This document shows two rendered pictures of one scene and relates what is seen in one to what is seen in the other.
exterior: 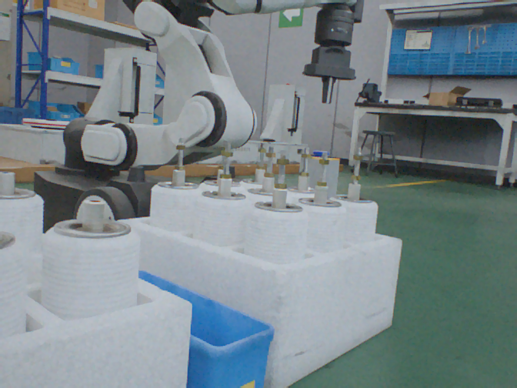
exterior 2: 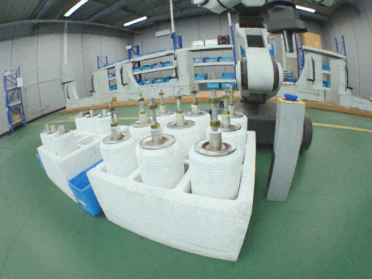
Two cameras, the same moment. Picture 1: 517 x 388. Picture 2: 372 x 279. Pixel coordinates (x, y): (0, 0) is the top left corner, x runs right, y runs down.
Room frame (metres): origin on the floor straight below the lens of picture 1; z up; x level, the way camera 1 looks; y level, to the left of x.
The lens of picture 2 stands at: (0.81, -0.42, 0.37)
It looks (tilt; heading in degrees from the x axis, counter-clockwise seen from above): 21 degrees down; 75
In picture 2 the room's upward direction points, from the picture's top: 5 degrees counter-clockwise
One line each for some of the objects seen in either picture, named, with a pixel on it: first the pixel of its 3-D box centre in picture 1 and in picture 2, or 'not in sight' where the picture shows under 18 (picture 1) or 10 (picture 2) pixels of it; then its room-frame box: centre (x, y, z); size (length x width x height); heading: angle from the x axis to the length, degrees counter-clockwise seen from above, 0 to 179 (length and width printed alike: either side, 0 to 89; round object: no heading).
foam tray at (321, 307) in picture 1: (259, 275); (185, 176); (0.91, -0.01, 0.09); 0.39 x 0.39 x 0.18; 51
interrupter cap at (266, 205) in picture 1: (278, 207); (117, 138); (0.75, -0.03, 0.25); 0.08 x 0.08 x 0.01
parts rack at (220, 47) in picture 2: not in sight; (155, 64); (1.59, 5.55, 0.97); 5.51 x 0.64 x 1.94; 143
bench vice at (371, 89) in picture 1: (370, 91); not in sight; (5.40, -1.10, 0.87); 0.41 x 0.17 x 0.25; 143
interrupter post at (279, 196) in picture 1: (279, 199); (115, 132); (0.75, -0.03, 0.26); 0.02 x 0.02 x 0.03
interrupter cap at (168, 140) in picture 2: (319, 202); (157, 141); (0.84, -0.11, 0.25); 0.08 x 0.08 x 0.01
